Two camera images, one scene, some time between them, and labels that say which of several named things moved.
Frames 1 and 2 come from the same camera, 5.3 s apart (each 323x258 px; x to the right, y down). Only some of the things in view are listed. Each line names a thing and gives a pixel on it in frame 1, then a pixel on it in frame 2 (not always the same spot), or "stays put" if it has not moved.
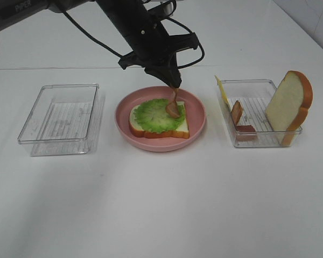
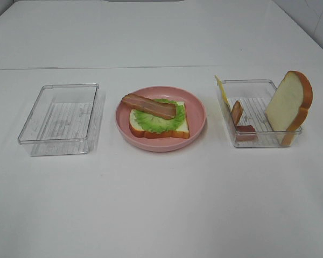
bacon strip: (244, 133) stays put
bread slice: (182, 131) stays put
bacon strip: (171, 108) → (161, 109)
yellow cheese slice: (222, 87) stays put
